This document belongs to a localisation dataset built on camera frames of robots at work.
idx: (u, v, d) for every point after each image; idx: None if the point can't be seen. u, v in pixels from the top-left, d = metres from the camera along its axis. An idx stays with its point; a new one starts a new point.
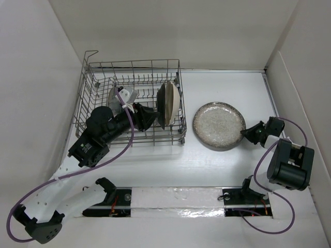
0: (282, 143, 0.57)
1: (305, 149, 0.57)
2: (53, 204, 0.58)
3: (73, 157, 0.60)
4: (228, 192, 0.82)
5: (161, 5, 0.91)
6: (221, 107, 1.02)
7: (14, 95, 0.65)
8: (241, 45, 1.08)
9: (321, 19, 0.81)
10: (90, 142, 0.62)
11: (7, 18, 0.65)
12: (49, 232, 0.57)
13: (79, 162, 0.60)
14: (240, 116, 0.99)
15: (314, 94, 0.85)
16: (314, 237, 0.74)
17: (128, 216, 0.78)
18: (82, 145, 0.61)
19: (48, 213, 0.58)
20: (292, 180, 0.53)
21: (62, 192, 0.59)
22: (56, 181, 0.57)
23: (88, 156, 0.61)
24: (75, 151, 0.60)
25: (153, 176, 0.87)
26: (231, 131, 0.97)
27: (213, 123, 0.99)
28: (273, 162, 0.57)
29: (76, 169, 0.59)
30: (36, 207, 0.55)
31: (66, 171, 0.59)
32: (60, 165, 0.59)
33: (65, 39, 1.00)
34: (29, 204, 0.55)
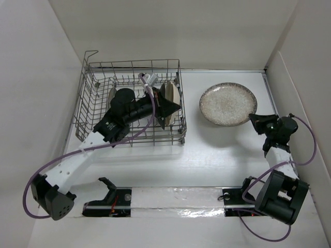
0: (274, 179, 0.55)
1: (299, 184, 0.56)
2: (72, 178, 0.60)
3: (98, 133, 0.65)
4: (228, 192, 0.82)
5: (161, 5, 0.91)
6: (235, 87, 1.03)
7: (13, 94, 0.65)
8: (242, 45, 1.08)
9: (321, 19, 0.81)
10: (114, 122, 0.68)
11: (8, 18, 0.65)
12: (62, 208, 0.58)
13: (104, 137, 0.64)
14: (254, 101, 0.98)
15: (313, 94, 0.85)
16: (315, 237, 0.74)
17: (128, 216, 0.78)
18: (107, 124, 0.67)
19: (66, 186, 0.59)
20: (278, 214, 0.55)
21: (84, 166, 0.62)
22: (81, 152, 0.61)
23: (111, 135, 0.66)
24: (100, 128, 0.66)
25: (154, 175, 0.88)
26: (238, 112, 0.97)
27: (223, 102, 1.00)
28: (262, 191, 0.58)
29: (99, 142, 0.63)
30: (59, 175, 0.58)
31: (91, 144, 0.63)
32: (85, 140, 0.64)
33: (65, 39, 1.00)
34: (51, 172, 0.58)
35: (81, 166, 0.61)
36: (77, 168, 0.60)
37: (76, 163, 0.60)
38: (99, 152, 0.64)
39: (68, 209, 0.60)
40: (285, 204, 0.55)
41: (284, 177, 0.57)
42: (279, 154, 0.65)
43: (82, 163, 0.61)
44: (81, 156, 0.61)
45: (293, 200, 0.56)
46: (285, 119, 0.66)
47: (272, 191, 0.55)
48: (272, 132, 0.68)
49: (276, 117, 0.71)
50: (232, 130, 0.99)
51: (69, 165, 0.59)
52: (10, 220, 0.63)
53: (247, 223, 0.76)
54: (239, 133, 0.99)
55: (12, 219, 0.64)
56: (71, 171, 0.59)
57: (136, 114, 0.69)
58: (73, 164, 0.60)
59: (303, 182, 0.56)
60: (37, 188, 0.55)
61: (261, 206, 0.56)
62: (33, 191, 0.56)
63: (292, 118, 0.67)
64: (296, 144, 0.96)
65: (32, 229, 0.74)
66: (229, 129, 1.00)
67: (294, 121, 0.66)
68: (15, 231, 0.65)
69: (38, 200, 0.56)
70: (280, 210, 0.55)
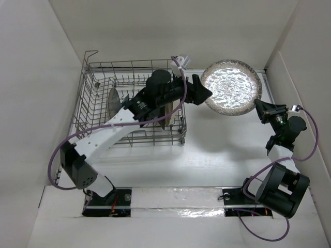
0: (275, 171, 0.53)
1: (301, 179, 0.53)
2: (101, 149, 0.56)
3: (129, 111, 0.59)
4: (228, 192, 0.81)
5: (161, 5, 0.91)
6: (242, 67, 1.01)
7: (13, 94, 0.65)
8: (242, 45, 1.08)
9: (321, 19, 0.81)
10: (145, 101, 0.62)
11: (8, 19, 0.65)
12: (86, 179, 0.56)
13: (134, 115, 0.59)
14: (258, 82, 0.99)
15: (314, 94, 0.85)
16: (315, 237, 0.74)
17: (128, 216, 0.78)
18: (138, 103, 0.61)
19: (95, 156, 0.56)
20: (277, 208, 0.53)
21: (114, 139, 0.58)
22: (110, 127, 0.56)
23: (143, 114, 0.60)
24: (131, 107, 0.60)
25: (154, 175, 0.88)
26: (242, 96, 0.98)
27: (225, 86, 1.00)
28: (263, 184, 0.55)
29: (130, 119, 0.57)
30: (87, 146, 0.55)
31: (120, 121, 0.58)
32: (116, 114, 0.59)
33: (65, 39, 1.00)
34: (81, 142, 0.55)
35: (109, 141, 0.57)
36: (105, 142, 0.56)
37: (104, 136, 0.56)
38: (128, 129, 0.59)
39: (92, 180, 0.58)
40: (285, 197, 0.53)
41: (286, 170, 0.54)
42: (281, 151, 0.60)
43: (110, 138, 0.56)
44: (109, 132, 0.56)
45: (294, 194, 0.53)
46: (294, 120, 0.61)
47: (273, 185, 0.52)
48: (278, 129, 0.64)
49: (285, 109, 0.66)
50: (232, 130, 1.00)
51: (98, 137, 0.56)
52: (9, 220, 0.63)
53: (248, 223, 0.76)
54: (239, 133, 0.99)
55: (11, 219, 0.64)
56: (99, 143, 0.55)
57: (169, 97, 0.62)
58: (102, 137, 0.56)
59: (305, 176, 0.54)
60: (65, 155, 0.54)
61: (260, 199, 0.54)
62: (61, 159, 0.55)
63: (302, 118, 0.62)
64: (297, 144, 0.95)
65: (32, 229, 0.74)
66: (229, 129, 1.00)
67: (302, 124, 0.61)
68: (15, 231, 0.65)
69: (64, 167, 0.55)
70: (278, 204, 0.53)
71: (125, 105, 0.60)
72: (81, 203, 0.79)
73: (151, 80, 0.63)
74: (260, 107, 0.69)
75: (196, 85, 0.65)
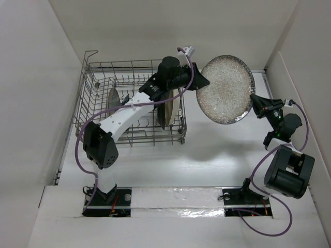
0: (281, 151, 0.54)
1: (306, 156, 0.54)
2: (123, 127, 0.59)
3: (144, 93, 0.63)
4: (228, 192, 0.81)
5: (161, 5, 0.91)
6: (231, 60, 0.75)
7: (13, 94, 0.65)
8: (242, 45, 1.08)
9: (321, 19, 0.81)
10: (156, 85, 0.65)
11: (8, 18, 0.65)
12: (110, 157, 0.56)
13: (149, 96, 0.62)
14: (250, 74, 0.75)
15: (313, 94, 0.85)
16: (315, 236, 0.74)
17: (128, 216, 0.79)
18: (151, 87, 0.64)
19: (118, 135, 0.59)
20: (289, 187, 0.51)
21: (133, 120, 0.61)
22: (131, 107, 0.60)
23: (157, 96, 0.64)
24: (145, 90, 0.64)
25: (154, 174, 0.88)
26: (240, 94, 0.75)
27: (220, 87, 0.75)
28: (271, 167, 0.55)
29: (147, 100, 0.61)
30: (111, 125, 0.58)
31: (138, 102, 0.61)
32: (133, 98, 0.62)
33: (65, 39, 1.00)
34: (105, 122, 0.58)
35: (130, 120, 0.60)
36: (127, 121, 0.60)
37: (127, 115, 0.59)
38: (146, 109, 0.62)
39: (114, 159, 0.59)
40: (295, 176, 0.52)
41: (290, 150, 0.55)
42: (281, 142, 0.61)
43: (131, 118, 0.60)
44: (131, 111, 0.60)
45: (302, 173, 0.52)
46: (290, 118, 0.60)
47: (282, 164, 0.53)
48: (275, 124, 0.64)
49: (282, 105, 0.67)
50: (232, 130, 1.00)
51: (121, 117, 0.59)
52: (9, 220, 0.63)
53: (248, 223, 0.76)
54: (239, 133, 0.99)
55: (11, 219, 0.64)
56: (122, 122, 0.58)
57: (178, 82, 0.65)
58: (125, 116, 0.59)
59: (310, 156, 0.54)
60: (91, 135, 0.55)
61: (270, 181, 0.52)
62: (86, 140, 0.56)
63: (299, 115, 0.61)
64: (297, 144, 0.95)
65: (32, 229, 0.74)
66: (229, 129, 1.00)
67: (298, 120, 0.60)
68: (15, 230, 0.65)
69: (88, 149, 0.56)
70: (289, 183, 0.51)
71: (140, 88, 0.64)
72: (82, 203, 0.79)
73: (163, 66, 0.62)
74: (258, 102, 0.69)
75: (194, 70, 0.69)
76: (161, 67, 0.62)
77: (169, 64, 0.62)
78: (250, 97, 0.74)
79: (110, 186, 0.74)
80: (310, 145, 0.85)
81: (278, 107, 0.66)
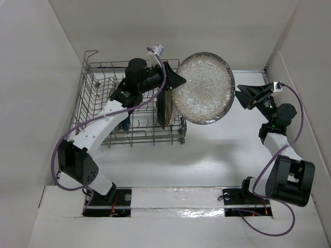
0: (281, 163, 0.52)
1: (306, 165, 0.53)
2: (98, 140, 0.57)
3: (116, 101, 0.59)
4: (228, 192, 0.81)
5: (161, 5, 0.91)
6: (208, 56, 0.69)
7: (14, 94, 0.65)
8: (242, 45, 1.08)
9: (321, 19, 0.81)
10: (128, 90, 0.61)
11: (8, 19, 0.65)
12: (90, 173, 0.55)
13: (121, 104, 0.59)
14: (229, 72, 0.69)
15: (313, 94, 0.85)
16: (315, 237, 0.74)
17: (128, 216, 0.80)
18: (122, 93, 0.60)
19: (94, 148, 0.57)
20: (290, 199, 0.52)
21: (108, 129, 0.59)
22: (103, 118, 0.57)
23: (130, 102, 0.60)
24: (116, 97, 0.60)
25: (153, 174, 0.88)
26: (218, 93, 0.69)
27: (197, 86, 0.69)
28: (271, 179, 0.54)
29: (119, 107, 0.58)
30: (85, 139, 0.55)
31: (110, 111, 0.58)
32: (105, 107, 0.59)
33: (64, 39, 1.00)
34: (78, 137, 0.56)
35: (104, 130, 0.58)
36: (101, 133, 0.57)
37: (100, 127, 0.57)
38: (120, 117, 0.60)
39: (94, 175, 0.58)
40: (296, 187, 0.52)
41: (290, 159, 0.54)
42: (276, 138, 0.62)
43: (105, 128, 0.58)
44: (103, 122, 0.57)
45: (303, 183, 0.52)
46: (286, 109, 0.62)
47: (283, 176, 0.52)
48: (269, 116, 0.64)
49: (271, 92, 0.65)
50: (232, 129, 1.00)
51: (94, 130, 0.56)
52: (9, 220, 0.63)
53: (249, 223, 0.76)
54: (239, 133, 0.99)
55: (11, 219, 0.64)
56: (96, 134, 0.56)
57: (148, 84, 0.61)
58: (98, 128, 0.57)
59: (310, 163, 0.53)
60: (65, 154, 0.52)
61: (273, 195, 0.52)
62: (61, 161, 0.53)
63: (290, 104, 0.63)
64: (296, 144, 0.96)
65: (32, 228, 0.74)
66: (229, 129, 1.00)
67: (292, 111, 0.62)
68: (15, 230, 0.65)
69: (64, 169, 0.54)
70: (290, 196, 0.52)
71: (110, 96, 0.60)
72: (82, 203, 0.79)
73: (130, 70, 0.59)
74: (247, 93, 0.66)
75: (167, 70, 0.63)
76: (128, 72, 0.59)
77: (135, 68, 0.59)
78: (229, 97, 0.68)
79: (108, 187, 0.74)
80: (310, 145, 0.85)
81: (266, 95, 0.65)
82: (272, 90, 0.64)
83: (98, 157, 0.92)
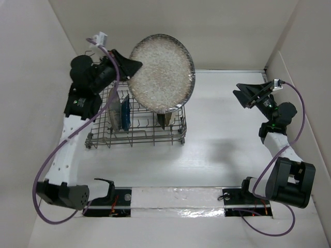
0: (281, 165, 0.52)
1: (307, 166, 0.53)
2: (74, 166, 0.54)
3: (73, 115, 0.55)
4: (228, 192, 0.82)
5: (161, 5, 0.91)
6: (165, 40, 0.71)
7: (14, 94, 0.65)
8: (242, 45, 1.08)
9: (321, 19, 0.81)
10: (81, 96, 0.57)
11: (9, 19, 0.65)
12: (81, 197, 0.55)
13: (80, 117, 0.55)
14: (187, 56, 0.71)
15: (313, 94, 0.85)
16: (315, 237, 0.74)
17: (128, 216, 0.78)
18: (76, 102, 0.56)
19: (74, 175, 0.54)
20: (291, 201, 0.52)
21: (78, 151, 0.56)
22: (66, 141, 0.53)
23: (87, 108, 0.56)
24: (71, 110, 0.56)
25: (153, 174, 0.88)
26: (177, 79, 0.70)
27: (155, 72, 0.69)
28: (271, 181, 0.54)
29: (79, 123, 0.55)
30: (60, 173, 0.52)
31: (72, 130, 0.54)
32: (63, 127, 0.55)
33: (64, 39, 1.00)
34: (51, 174, 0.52)
35: (75, 154, 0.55)
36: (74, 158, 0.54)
37: (69, 154, 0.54)
38: (84, 132, 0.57)
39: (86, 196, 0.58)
40: (295, 189, 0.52)
41: (290, 161, 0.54)
42: (277, 138, 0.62)
43: (75, 152, 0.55)
44: (69, 147, 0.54)
45: (303, 185, 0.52)
46: (287, 109, 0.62)
47: (284, 179, 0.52)
48: (270, 115, 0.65)
49: (270, 91, 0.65)
50: (232, 130, 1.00)
51: (64, 159, 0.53)
52: (10, 220, 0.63)
53: (248, 223, 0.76)
54: (239, 134, 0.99)
55: (12, 219, 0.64)
56: (69, 163, 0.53)
57: (102, 80, 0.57)
58: (68, 155, 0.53)
59: (310, 165, 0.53)
60: (46, 195, 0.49)
61: (273, 196, 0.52)
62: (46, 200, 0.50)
63: (290, 103, 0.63)
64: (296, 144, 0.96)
65: (32, 228, 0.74)
66: (229, 129, 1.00)
67: (293, 110, 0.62)
68: (16, 230, 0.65)
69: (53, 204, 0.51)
70: (290, 197, 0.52)
71: (64, 111, 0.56)
72: None
73: (75, 72, 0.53)
74: (247, 93, 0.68)
75: (118, 58, 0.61)
76: (74, 75, 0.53)
77: (82, 68, 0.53)
78: (187, 83, 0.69)
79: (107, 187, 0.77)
80: (310, 145, 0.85)
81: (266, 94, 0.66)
82: (272, 88, 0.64)
83: (98, 157, 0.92)
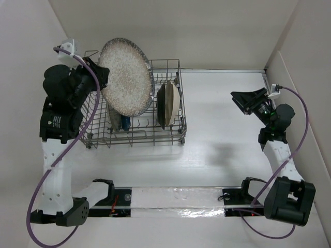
0: (280, 184, 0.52)
1: (306, 186, 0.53)
2: (66, 190, 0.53)
3: (51, 139, 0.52)
4: (228, 192, 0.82)
5: (161, 5, 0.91)
6: (122, 45, 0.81)
7: (13, 95, 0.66)
8: (242, 45, 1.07)
9: (322, 19, 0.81)
10: (58, 112, 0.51)
11: (8, 18, 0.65)
12: (82, 211, 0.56)
13: (60, 140, 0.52)
14: (144, 57, 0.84)
15: (313, 94, 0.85)
16: (315, 237, 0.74)
17: (128, 216, 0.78)
18: (50, 121, 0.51)
19: (69, 198, 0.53)
20: (290, 220, 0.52)
21: (67, 174, 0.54)
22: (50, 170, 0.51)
23: (64, 127, 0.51)
24: (48, 132, 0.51)
25: (153, 173, 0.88)
26: (140, 81, 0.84)
27: (121, 77, 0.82)
28: (269, 200, 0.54)
29: (61, 148, 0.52)
30: (52, 204, 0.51)
31: (54, 156, 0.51)
32: (44, 154, 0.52)
33: (65, 39, 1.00)
34: (44, 205, 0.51)
35: (64, 179, 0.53)
36: (63, 183, 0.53)
37: (56, 182, 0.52)
38: (69, 153, 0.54)
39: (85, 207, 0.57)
40: (294, 209, 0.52)
41: (289, 181, 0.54)
42: (276, 148, 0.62)
43: (64, 176, 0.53)
44: (55, 175, 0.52)
45: (302, 205, 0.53)
46: (284, 110, 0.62)
47: (283, 199, 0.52)
48: (267, 120, 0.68)
49: (265, 98, 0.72)
50: (232, 129, 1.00)
51: (53, 188, 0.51)
52: (9, 221, 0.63)
53: (248, 223, 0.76)
54: (239, 133, 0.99)
55: (11, 219, 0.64)
56: (60, 191, 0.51)
57: (81, 91, 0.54)
58: (55, 184, 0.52)
59: (311, 185, 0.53)
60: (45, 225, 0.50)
61: (272, 215, 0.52)
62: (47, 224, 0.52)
63: (288, 105, 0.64)
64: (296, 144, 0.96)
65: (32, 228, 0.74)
66: (229, 129, 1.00)
67: (291, 111, 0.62)
68: (15, 231, 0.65)
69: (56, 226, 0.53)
70: (290, 217, 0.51)
71: (41, 136, 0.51)
72: None
73: (48, 83, 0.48)
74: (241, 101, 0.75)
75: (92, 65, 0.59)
76: (49, 86, 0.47)
77: (56, 77, 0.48)
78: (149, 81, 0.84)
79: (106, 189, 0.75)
80: (310, 145, 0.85)
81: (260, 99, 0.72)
82: (265, 94, 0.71)
83: (98, 157, 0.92)
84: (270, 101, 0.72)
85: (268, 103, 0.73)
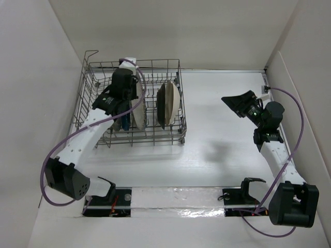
0: (285, 190, 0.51)
1: (310, 188, 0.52)
2: (86, 153, 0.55)
3: (99, 109, 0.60)
4: (228, 192, 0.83)
5: (161, 4, 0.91)
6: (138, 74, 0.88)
7: (13, 95, 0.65)
8: (243, 45, 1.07)
9: (322, 19, 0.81)
10: (111, 96, 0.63)
11: (8, 18, 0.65)
12: (82, 187, 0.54)
13: (105, 111, 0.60)
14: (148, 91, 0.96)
15: (314, 94, 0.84)
16: (315, 236, 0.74)
17: (128, 216, 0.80)
18: (104, 99, 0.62)
19: (82, 163, 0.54)
20: (295, 222, 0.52)
21: (92, 141, 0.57)
22: (87, 128, 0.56)
23: (112, 108, 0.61)
24: (99, 106, 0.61)
25: (153, 174, 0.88)
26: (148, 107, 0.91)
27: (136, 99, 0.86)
28: (274, 204, 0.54)
29: (103, 116, 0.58)
30: (71, 154, 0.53)
31: (94, 120, 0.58)
32: (88, 117, 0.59)
33: (65, 39, 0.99)
34: (63, 153, 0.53)
35: (91, 142, 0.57)
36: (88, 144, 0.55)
37: (86, 139, 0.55)
38: (105, 125, 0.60)
39: (87, 187, 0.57)
40: (298, 213, 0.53)
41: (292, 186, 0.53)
42: (273, 149, 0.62)
43: (91, 139, 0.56)
44: (88, 133, 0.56)
45: (306, 207, 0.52)
46: (274, 107, 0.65)
47: (287, 204, 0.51)
48: (257, 120, 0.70)
49: (253, 99, 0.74)
50: (232, 130, 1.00)
51: (79, 142, 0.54)
52: (9, 221, 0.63)
53: (247, 223, 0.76)
54: (239, 134, 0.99)
55: (11, 219, 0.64)
56: (83, 148, 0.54)
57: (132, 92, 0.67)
58: (84, 140, 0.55)
59: (313, 187, 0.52)
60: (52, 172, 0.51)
61: (279, 220, 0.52)
62: (49, 178, 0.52)
63: (277, 102, 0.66)
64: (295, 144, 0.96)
65: (32, 229, 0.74)
66: (229, 129, 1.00)
67: (280, 107, 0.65)
68: (15, 231, 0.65)
69: (55, 186, 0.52)
70: (295, 219, 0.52)
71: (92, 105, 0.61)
72: (82, 204, 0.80)
73: (118, 74, 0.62)
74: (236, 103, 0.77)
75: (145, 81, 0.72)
76: (117, 76, 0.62)
77: (122, 73, 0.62)
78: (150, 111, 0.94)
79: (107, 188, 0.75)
80: (310, 145, 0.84)
81: (249, 100, 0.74)
82: (252, 95, 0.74)
83: (98, 157, 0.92)
84: (260, 102, 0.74)
85: (259, 104, 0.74)
